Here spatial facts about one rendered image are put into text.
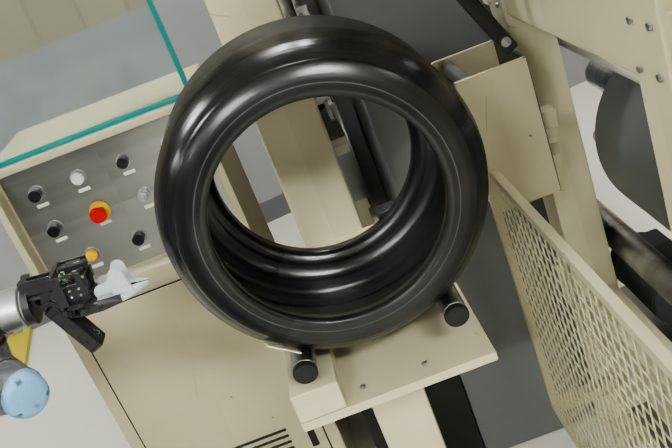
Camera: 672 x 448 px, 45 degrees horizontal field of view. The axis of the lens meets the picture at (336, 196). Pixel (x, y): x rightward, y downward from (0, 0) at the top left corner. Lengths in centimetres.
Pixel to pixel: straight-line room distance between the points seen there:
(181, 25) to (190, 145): 294
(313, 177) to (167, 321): 70
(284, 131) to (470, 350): 56
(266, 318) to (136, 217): 82
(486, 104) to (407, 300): 45
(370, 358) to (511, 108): 56
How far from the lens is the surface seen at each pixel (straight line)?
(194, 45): 419
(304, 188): 168
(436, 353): 153
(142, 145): 205
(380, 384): 151
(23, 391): 141
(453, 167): 130
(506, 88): 163
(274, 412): 234
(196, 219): 129
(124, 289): 145
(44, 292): 149
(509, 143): 166
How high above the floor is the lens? 168
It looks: 22 degrees down
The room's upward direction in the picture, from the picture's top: 21 degrees counter-clockwise
